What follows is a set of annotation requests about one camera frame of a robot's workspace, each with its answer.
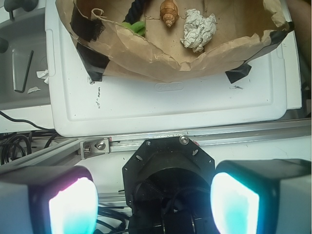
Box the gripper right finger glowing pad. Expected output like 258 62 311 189
210 159 312 234

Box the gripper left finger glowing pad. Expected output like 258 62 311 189
0 165 98 234

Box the dark blue rope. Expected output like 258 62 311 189
124 0 148 23

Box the white plastic lid board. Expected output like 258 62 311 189
45 0 302 137

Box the black allen key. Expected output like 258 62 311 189
12 50 34 93

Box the brown paper bag tray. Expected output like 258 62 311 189
56 0 294 83

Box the crumpled white paper ball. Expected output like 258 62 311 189
180 8 216 53

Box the green plush toy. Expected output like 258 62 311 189
121 21 146 37

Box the brown toy croissant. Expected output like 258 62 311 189
159 0 179 28

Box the aluminium frame rail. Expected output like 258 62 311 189
0 118 312 170

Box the black cable bundle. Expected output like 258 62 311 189
0 111 59 165

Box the black octagonal mount base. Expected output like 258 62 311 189
122 136 217 234

